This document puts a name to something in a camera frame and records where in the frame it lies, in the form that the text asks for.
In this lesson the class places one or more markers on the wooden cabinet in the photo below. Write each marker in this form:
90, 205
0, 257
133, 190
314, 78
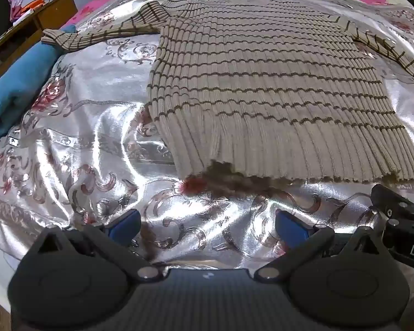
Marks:
51, 13

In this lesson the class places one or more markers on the beige striped knit sweater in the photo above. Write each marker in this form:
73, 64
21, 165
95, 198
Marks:
262, 86

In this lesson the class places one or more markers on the pink floral bed sheet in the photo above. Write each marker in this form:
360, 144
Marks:
89, 7

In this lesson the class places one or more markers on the black television with pink cloth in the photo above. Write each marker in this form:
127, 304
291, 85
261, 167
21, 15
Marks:
12, 5

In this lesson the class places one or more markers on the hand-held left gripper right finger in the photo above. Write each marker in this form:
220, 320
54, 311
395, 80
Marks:
290, 227

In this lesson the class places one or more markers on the orange item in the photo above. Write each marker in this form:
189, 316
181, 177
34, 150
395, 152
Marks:
34, 4

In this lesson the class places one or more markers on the blue folded blanket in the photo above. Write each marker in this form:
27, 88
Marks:
17, 86

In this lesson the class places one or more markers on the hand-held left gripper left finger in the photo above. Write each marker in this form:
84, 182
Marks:
125, 223

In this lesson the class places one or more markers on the silver floral bedspread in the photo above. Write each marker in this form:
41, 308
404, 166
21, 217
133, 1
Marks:
89, 144

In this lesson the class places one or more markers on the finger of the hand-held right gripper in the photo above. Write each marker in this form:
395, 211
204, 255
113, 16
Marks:
398, 201

